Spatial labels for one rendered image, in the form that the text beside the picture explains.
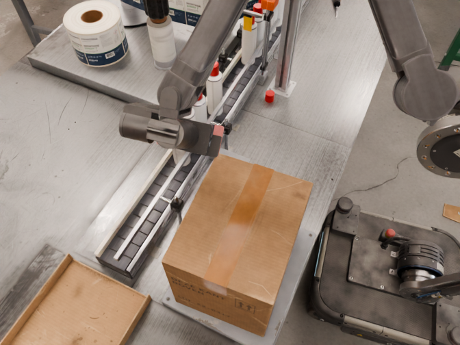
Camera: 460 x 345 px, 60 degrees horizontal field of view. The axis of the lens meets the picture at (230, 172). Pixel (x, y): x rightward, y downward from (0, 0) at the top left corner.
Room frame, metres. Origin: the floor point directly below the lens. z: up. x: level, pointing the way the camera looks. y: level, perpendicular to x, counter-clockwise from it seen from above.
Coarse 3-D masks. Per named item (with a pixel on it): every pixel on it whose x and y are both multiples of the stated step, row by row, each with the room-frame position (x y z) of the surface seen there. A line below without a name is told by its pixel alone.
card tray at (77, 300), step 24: (72, 264) 0.42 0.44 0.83; (48, 288) 0.35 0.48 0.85; (72, 288) 0.35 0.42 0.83; (96, 288) 0.35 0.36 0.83; (120, 288) 0.35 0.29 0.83; (24, 312) 0.28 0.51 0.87; (48, 312) 0.29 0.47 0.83; (72, 312) 0.29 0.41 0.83; (96, 312) 0.29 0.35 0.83; (120, 312) 0.29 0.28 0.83; (24, 336) 0.23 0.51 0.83; (48, 336) 0.23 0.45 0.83; (72, 336) 0.23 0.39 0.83; (96, 336) 0.23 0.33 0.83; (120, 336) 0.23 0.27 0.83
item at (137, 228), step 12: (276, 24) 1.31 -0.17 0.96; (252, 60) 1.11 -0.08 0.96; (240, 72) 1.05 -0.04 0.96; (228, 96) 0.94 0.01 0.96; (216, 108) 0.88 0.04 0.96; (180, 168) 0.66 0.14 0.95; (168, 180) 0.61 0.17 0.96; (156, 204) 0.54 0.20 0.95; (144, 216) 0.50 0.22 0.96; (132, 240) 0.44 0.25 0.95; (120, 252) 0.40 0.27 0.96
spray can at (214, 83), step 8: (216, 64) 0.94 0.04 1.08; (216, 72) 0.93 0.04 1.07; (208, 80) 0.93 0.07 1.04; (216, 80) 0.92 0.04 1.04; (208, 88) 0.93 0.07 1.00; (216, 88) 0.92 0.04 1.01; (208, 96) 0.93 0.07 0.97; (216, 96) 0.92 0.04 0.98; (208, 104) 0.93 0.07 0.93; (216, 104) 0.92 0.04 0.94; (208, 112) 0.94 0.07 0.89
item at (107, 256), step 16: (240, 64) 1.18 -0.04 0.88; (256, 64) 1.18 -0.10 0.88; (240, 80) 1.10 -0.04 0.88; (224, 112) 0.94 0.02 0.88; (192, 160) 0.74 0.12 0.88; (160, 176) 0.68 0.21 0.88; (176, 176) 0.68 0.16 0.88; (176, 192) 0.63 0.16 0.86; (144, 208) 0.57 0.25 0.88; (160, 208) 0.57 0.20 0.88; (128, 224) 0.52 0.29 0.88; (144, 224) 0.52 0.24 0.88; (112, 240) 0.47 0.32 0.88; (144, 240) 0.47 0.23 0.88; (112, 256) 0.42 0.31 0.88; (128, 256) 0.42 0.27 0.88
